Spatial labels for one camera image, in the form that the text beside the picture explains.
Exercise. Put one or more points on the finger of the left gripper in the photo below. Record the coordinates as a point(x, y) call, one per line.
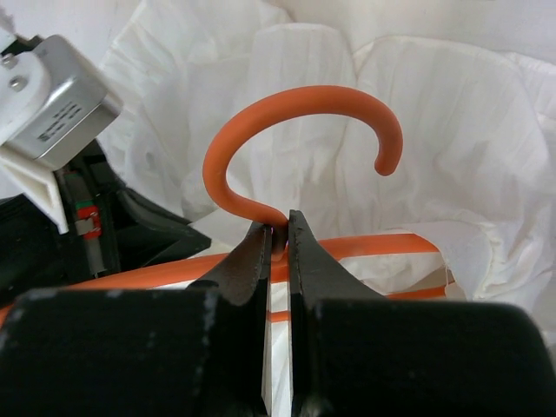
point(149, 235)

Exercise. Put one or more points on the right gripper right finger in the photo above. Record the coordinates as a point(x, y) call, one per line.
point(356, 352)

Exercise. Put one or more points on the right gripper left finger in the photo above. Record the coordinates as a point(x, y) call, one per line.
point(195, 351)

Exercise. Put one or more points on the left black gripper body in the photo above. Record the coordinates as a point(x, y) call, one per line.
point(35, 255)

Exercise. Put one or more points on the orange plastic hanger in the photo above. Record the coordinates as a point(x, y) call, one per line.
point(304, 108)

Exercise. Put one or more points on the white pleated skirt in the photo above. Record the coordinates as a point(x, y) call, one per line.
point(471, 82)

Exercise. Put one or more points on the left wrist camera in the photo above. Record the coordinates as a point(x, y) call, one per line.
point(54, 102)

